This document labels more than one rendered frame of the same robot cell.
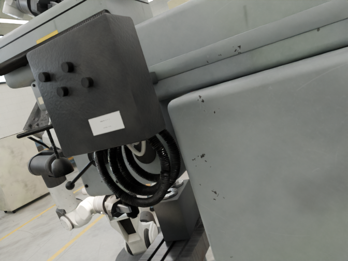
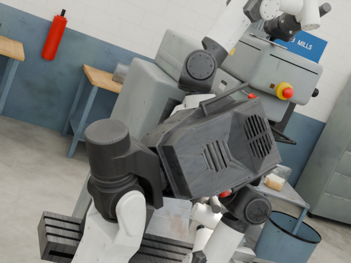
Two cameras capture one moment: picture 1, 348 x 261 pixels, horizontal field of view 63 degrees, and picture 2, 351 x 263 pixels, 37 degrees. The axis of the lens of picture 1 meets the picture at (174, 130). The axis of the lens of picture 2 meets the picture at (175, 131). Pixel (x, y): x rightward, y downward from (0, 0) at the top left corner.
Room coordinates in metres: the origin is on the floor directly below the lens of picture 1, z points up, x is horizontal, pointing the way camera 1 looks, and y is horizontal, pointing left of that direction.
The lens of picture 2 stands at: (2.68, 1.35, 1.88)
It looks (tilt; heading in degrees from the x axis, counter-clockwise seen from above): 13 degrees down; 219
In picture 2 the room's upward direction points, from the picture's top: 23 degrees clockwise
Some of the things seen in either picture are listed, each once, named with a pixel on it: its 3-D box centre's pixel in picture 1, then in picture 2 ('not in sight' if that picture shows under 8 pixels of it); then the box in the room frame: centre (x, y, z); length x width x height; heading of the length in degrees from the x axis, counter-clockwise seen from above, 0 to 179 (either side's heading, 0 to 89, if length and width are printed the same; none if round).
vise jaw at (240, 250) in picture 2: not in sight; (236, 252); (0.78, 0.39, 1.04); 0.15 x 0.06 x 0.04; 150
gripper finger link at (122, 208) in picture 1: (123, 209); not in sight; (0.95, 0.25, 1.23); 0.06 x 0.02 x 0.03; 47
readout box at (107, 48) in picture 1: (94, 91); (274, 109); (0.53, 0.12, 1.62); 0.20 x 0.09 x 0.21; 62
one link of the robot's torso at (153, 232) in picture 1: (141, 237); not in sight; (1.80, 0.43, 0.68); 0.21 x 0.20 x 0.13; 175
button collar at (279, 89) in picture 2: not in sight; (283, 91); (1.07, 0.43, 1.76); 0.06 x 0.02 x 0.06; 152
